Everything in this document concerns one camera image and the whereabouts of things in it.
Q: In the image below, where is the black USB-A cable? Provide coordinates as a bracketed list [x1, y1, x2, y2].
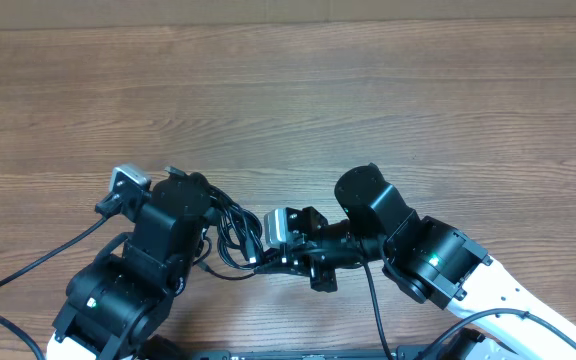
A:
[207, 184, 269, 274]

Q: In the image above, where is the black USB-C cable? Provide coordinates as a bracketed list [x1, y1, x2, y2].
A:
[163, 165, 264, 282]

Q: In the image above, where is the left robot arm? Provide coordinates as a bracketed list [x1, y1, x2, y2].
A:
[46, 164, 213, 359]

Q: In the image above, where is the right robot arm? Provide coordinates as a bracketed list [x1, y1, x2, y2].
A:
[254, 164, 576, 359]

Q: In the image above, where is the left camera cable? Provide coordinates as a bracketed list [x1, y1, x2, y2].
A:
[0, 215, 109, 360]

